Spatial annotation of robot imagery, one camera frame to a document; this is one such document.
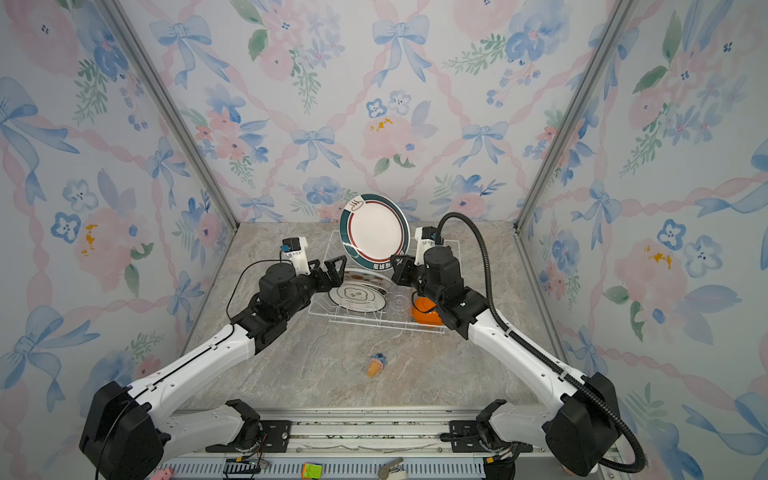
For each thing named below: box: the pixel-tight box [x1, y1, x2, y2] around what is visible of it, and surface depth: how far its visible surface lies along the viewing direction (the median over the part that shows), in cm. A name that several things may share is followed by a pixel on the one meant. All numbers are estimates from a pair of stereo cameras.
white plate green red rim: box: [339, 193, 411, 271], surface depth 76 cm
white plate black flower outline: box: [328, 282, 387, 313], surface depth 92 cm
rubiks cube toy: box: [301, 462, 323, 479], surface depth 69 cm
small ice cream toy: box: [366, 353, 386, 378], surface depth 85 cm
